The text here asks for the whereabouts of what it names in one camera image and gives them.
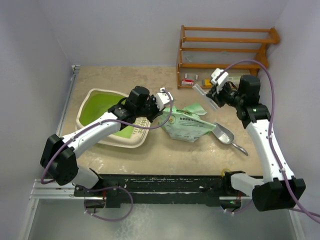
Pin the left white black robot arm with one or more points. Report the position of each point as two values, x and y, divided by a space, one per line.
60 154

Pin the red white small box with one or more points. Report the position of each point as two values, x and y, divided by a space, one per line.
187 82

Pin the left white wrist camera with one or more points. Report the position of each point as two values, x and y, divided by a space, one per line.
163 97

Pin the green cat litter bag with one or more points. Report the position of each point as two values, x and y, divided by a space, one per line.
186 124

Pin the yellow tape roll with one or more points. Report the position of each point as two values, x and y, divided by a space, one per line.
224 171

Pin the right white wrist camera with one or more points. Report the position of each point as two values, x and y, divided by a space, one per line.
218 79

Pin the aluminium frame rail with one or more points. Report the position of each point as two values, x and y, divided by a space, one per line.
52 191

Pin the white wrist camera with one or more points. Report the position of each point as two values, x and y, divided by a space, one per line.
163 97
218 79

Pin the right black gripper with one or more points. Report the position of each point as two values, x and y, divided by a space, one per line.
217 96

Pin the beige litter box green liner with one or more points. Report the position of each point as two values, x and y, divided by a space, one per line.
95 104

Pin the white bag clip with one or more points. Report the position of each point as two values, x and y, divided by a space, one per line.
203 95

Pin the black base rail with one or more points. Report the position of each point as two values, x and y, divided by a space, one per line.
113 190

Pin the yellow grey tape measure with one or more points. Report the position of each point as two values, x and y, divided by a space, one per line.
206 83

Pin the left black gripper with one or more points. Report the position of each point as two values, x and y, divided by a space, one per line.
157 112

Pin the silver metal scoop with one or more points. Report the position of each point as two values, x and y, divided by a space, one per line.
225 136

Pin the wooden shoe rack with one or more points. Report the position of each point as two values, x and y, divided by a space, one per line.
210 47

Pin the green white carton box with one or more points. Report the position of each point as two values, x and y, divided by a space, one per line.
234 78

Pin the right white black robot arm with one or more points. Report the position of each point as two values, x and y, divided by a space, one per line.
279 188

